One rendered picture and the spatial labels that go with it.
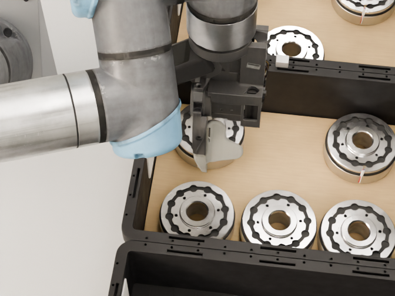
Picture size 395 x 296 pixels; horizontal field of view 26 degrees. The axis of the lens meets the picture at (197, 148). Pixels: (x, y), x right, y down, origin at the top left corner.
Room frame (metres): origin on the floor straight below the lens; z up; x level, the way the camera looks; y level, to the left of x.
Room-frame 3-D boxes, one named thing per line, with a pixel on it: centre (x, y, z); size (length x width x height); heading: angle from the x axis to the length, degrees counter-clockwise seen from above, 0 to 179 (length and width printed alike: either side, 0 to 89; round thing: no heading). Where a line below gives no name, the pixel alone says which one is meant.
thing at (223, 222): (0.54, 0.00, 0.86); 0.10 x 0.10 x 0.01
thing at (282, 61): (0.75, -0.12, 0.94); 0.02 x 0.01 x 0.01; 83
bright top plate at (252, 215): (0.53, -0.11, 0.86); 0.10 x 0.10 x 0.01
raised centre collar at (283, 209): (0.53, -0.11, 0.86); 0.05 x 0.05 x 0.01
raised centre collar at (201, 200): (0.54, 0.00, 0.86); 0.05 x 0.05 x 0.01
